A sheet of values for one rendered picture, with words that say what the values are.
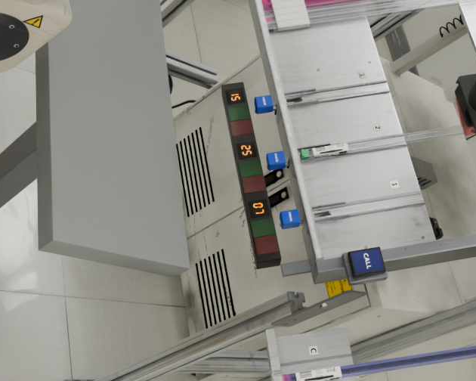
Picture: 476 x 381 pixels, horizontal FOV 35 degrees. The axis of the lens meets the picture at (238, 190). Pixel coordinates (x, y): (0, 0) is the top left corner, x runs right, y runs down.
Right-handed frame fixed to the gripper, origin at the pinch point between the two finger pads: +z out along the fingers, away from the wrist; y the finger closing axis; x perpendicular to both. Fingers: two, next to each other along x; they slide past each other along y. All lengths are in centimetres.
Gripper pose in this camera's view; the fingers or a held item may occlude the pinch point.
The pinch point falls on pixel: (468, 128)
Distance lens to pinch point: 134.1
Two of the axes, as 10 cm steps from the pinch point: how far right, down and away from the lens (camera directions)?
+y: -1.9, -9.0, 4.0
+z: -0.2, 4.1, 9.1
